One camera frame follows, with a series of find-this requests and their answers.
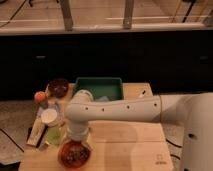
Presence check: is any wooden block box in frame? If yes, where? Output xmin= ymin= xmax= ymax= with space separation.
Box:
xmin=27 ymin=117 xmax=46 ymax=147

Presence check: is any black floor cable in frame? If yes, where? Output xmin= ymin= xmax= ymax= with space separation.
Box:
xmin=0 ymin=128 xmax=26 ymax=154

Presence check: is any red plastic bowl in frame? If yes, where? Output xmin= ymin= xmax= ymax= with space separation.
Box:
xmin=58 ymin=141 xmax=90 ymax=169

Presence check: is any dark maroon bowl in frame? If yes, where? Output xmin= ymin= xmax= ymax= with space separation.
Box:
xmin=48 ymin=78 xmax=69 ymax=98

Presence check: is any white cup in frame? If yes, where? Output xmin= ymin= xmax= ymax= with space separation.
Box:
xmin=41 ymin=108 xmax=59 ymax=127

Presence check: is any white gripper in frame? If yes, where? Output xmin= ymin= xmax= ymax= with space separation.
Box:
xmin=67 ymin=125 xmax=89 ymax=142

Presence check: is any green plastic tray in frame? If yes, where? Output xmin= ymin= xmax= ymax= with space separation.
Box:
xmin=73 ymin=77 xmax=124 ymax=101

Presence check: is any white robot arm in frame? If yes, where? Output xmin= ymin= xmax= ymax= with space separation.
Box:
xmin=65 ymin=90 xmax=213 ymax=171

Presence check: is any orange ball toy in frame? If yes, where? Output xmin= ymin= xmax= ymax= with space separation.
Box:
xmin=34 ymin=91 xmax=47 ymax=103

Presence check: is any dark grape bunch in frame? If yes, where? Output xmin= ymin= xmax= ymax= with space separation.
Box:
xmin=67 ymin=150 xmax=88 ymax=163

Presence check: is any light green cup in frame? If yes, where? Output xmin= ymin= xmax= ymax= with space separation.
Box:
xmin=46 ymin=127 xmax=61 ymax=146

